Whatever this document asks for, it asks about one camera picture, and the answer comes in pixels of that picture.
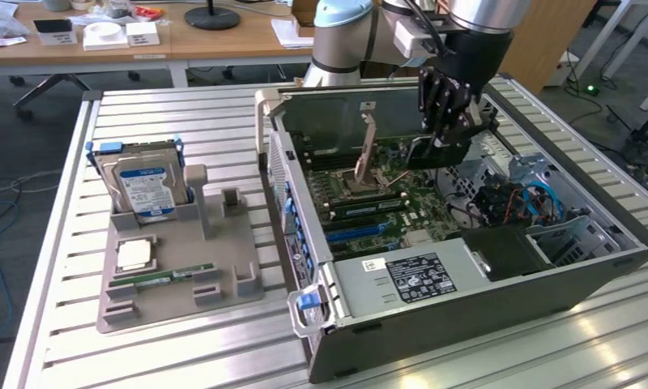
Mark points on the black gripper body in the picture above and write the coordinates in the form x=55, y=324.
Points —
x=478, y=61

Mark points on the graphics card black heatsink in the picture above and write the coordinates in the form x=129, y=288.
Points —
x=438, y=158

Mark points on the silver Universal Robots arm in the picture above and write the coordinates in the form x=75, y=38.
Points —
x=335, y=40

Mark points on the wooden cabinet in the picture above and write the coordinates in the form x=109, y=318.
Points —
x=551, y=40

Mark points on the perforated silver drive cage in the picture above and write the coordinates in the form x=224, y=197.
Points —
x=459, y=186

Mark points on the black power connector bundle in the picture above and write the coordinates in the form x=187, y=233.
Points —
x=491, y=204

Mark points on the device with green light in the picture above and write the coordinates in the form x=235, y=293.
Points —
x=591, y=88

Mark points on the green motherboard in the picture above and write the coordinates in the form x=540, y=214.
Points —
x=427, y=210

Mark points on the CPU socket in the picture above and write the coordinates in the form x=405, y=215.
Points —
x=343, y=183

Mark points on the silver chipset heatsink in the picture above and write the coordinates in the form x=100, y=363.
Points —
x=420, y=239

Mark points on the white paper stack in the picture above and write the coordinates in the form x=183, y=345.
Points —
x=291, y=36

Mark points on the brown cardboard box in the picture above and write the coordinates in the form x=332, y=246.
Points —
x=303, y=12

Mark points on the blue expansion slot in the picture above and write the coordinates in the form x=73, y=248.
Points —
x=356, y=233

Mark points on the silver disk bay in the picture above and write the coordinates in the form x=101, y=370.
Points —
x=583, y=243

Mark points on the blue card latch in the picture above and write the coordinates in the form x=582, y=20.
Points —
x=300, y=246
x=288, y=204
x=296, y=225

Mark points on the grey power supply unit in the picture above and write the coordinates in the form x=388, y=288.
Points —
x=367, y=291

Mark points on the black round lamp base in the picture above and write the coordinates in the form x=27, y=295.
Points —
x=213, y=19

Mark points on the open grey PC case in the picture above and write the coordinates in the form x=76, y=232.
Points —
x=464, y=324

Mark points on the silver hard disk blue label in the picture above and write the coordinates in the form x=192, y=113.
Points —
x=145, y=190

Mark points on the plain white box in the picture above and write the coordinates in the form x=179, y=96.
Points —
x=143, y=32

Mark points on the red small item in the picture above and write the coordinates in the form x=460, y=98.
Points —
x=145, y=13

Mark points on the blue disk caddy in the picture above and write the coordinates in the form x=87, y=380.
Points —
x=112, y=146

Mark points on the flat white box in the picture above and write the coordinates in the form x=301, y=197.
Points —
x=108, y=45

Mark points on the clear bag dark contents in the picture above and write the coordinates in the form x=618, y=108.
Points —
x=117, y=12

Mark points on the green RAM stick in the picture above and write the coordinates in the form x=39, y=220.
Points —
x=161, y=274

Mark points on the silver CPU chip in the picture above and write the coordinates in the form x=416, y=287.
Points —
x=136, y=254

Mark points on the white tape roll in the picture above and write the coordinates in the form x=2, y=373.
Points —
x=92, y=29

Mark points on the grey parts rack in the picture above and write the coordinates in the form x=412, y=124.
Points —
x=167, y=302

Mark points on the small white cup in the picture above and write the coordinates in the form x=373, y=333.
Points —
x=80, y=4

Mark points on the wooden office desk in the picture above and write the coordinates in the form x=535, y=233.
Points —
x=59, y=53

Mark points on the white box black top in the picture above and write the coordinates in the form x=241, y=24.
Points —
x=56, y=38

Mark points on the black chair base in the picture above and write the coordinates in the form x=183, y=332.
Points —
x=37, y=90

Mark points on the grey cup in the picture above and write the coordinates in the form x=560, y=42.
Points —
x=56, y=5

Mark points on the white card red print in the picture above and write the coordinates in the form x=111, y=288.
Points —
x=5, y=42

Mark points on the crumpled clear plastic bag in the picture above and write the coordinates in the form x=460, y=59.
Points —
x=0, y=20

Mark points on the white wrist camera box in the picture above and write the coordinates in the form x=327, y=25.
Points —
x=411, y=38

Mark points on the white switch box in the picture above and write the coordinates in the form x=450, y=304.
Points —
x=564, y=75

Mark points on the white table frame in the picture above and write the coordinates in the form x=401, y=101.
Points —
x=598, y=40

